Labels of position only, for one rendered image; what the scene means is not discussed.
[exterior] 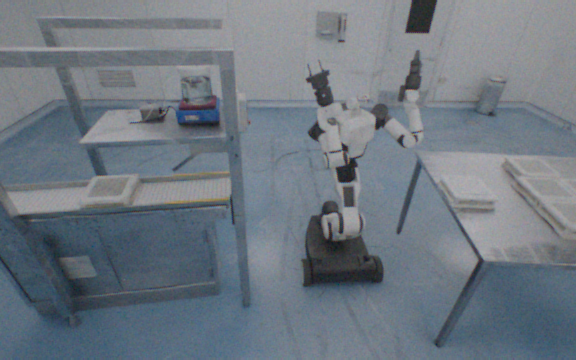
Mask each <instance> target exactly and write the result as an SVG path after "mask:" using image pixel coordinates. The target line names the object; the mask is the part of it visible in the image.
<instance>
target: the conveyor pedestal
mask: <svg viewBox="0 0 576 360"><path fill-rule="evenodd" d="M33 237H34V239H35V240H36V242H37V244H38V245H39V247H40V249H41V250H42V252H43V254H44V255H45V257H46V258H47V259H48V261H49V263H50V264H51V266H52V268H53V269H54V271H55V274H56V276H57V278H58V279H59V281H60V282H61V283H62V285H63V287H64V288H65V290H66V292H67V293H68V295H69V297H70V298H71V300H72V302H73V303H74V305H75V306H76V307H77V309H76V311H84V310H92V309H101V308H108V307H117V306H133V305H142V304H150V303H158V302H167V301H175V300H183V299H191V298H200V297H208V296H216V295H219V291H220V275H221V261H220V256H219V249H218V241H217V235H216V221H215V220H210V221H200V225H191V223H190V222H187V223H174V224H163V225H151V226H139V227H127V228H116V229H103V230H99V233H97V234H90V233H89V231H86V232H84V231H80V232H68V233H56V234H45V235H33ZM0 269H1V270H2V272H3V274H4V276H5V277H6V279H7V280H8V281H9V283H11V284H12V286H13V287H14V288H15V290H16V291H17V292H18V294H19V295H20V296H21V298H22V299H23V300H24V302H25V303H26V305H27V306H28V307H32V306H34V307H35V309H36V310H37V311H38V313H39V314H40V315H41V316H42V315H51V314H59V312H58V311H57V309H56V308H55V306H54V304H53V303H52V301H51V300H50V298H49V296H48V295H47V293H46V292H45V290H44V289H43V287H42V286H41V284H40V283H39V282H38V281H37V279H36V278H35V276H34V275H33V273H32V272H31V270H30V267H29V266H28V264H27V263H26V261H25V260H24V258H23V256H22V255H21V254H20V253H19V251H18V250H17V248H16V247H15V245H14V244H13V242H12V241H11V239H10V238H9V237H0Z"/></svg>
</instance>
